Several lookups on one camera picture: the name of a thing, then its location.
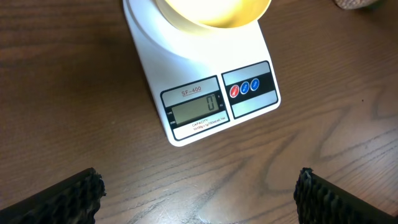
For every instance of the white digital kitchen scale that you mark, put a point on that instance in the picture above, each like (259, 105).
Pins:
(202, 84)

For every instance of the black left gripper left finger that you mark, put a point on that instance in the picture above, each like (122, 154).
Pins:
(73, 200)

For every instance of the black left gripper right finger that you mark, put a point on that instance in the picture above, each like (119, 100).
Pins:
(321, 202)

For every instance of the pale yellow bowl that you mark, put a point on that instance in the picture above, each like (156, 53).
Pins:
(205, 16)

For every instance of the clear plastic container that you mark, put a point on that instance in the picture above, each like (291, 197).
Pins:
(353, 4)

